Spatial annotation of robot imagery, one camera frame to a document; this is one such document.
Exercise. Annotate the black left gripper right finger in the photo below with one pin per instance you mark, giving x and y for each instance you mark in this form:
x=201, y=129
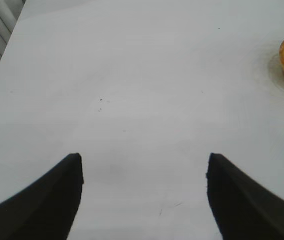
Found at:
x=249, y=210

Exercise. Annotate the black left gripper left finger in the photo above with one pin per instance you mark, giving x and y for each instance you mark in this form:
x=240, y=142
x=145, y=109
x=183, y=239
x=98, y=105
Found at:
x=37, y=207

